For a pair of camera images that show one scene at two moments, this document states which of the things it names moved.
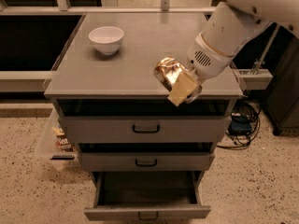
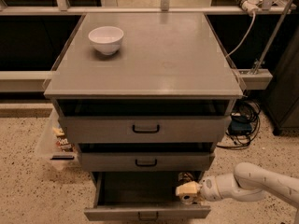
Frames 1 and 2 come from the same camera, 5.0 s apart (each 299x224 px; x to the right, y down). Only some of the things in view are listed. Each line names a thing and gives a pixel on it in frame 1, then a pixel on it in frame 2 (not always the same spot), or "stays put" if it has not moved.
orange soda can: x=168 y=70 -> x=187 y=198
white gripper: x=202 y=63 -> x=208 y=188
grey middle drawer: x=149 y=161 stays put
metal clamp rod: x=262 y=57 stays put
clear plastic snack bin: x=54 y=146 stays put
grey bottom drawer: x=156 y=194 stays put
